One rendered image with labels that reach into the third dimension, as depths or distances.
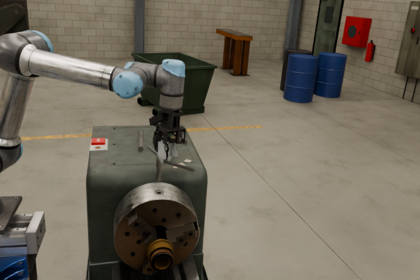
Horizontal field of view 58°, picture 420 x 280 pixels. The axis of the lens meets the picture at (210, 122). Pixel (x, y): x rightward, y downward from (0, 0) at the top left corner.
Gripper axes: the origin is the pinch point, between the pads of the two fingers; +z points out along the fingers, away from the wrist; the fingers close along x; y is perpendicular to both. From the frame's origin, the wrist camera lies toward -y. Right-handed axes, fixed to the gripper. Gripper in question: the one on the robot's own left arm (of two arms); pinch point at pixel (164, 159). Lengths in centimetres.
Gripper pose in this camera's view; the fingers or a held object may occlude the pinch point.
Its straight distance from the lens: 136.2
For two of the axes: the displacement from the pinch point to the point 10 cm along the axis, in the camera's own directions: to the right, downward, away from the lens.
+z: -1.0, 9.4, 3.1
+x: 8.4, -0.9, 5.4
